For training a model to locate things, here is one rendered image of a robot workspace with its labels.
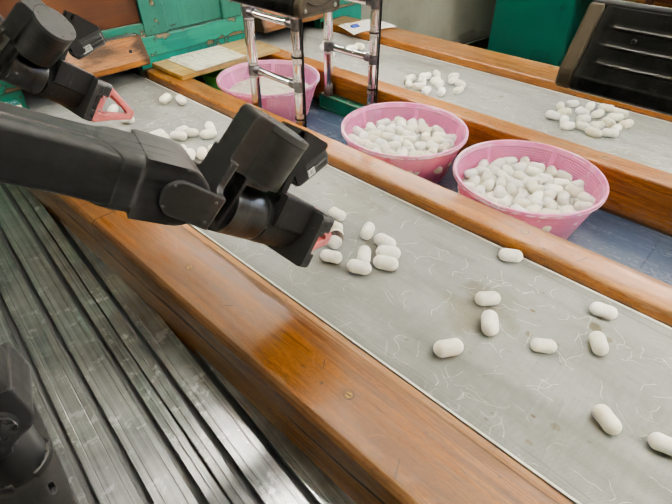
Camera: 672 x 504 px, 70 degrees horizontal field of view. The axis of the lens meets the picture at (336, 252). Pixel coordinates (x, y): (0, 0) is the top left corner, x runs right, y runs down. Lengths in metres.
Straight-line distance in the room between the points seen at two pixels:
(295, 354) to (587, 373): 0.34
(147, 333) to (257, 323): 0.21
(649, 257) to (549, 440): 0.50
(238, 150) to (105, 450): 0.39
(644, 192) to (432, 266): 0.46
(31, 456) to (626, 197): 1.00
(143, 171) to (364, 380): 0.31
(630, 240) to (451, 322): 0.46
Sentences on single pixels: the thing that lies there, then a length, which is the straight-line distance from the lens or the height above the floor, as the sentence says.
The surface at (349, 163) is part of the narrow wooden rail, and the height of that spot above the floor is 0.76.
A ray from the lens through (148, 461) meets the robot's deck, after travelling 0.65.
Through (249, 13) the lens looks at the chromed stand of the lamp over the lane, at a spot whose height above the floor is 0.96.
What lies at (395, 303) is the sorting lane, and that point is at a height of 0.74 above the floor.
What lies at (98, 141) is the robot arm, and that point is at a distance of 0.43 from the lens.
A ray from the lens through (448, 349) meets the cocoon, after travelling 0.60.
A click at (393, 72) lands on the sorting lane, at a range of 1.46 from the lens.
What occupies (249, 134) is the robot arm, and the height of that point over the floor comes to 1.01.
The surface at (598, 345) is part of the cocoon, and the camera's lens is 0.67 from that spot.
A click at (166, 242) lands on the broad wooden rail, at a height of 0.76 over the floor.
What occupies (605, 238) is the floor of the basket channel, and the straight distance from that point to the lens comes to 1.00.
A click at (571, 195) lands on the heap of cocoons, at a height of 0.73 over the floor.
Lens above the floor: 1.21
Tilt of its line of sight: 39 degrees down
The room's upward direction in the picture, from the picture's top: straight up
